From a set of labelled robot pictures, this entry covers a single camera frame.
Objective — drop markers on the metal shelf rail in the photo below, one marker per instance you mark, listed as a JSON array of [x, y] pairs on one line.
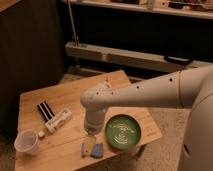
[[128, 58]]

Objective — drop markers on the blue sponge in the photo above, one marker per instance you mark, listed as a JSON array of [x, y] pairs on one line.
[[97, 151]]

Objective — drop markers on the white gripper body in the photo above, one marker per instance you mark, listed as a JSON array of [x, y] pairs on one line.
[[94, 121]]

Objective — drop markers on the translucent white cup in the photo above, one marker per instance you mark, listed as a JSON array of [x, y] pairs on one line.
[[27, 142]]

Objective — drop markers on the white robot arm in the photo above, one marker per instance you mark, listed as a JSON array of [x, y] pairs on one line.
[[190, 88]]

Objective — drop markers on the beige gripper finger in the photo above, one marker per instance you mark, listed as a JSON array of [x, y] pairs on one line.
[[88, 144]]

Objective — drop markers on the wooden table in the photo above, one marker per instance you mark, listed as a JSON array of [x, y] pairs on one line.
[[60, 151]]

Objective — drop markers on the white small bottle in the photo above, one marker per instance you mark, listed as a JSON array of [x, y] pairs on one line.
[[54, 123]]

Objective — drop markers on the green ceramic bowl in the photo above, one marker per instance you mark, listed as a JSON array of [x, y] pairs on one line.
[[122, 132]]

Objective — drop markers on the black handle on rail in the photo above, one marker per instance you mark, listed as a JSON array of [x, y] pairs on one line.
[[177, 61]]

